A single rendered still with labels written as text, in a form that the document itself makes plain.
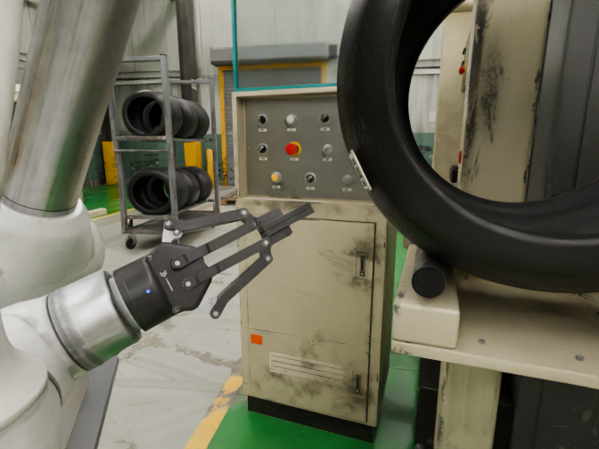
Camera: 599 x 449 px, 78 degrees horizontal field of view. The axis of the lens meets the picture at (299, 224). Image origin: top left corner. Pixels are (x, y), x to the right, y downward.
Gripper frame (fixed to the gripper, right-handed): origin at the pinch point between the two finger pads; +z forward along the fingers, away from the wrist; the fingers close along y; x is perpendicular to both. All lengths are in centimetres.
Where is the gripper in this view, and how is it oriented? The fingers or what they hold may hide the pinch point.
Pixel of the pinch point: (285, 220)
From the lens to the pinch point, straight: 46.6
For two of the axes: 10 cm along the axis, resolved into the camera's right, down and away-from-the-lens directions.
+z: 8.4, -4.4, 3.3
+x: 3.0, -1.4, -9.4
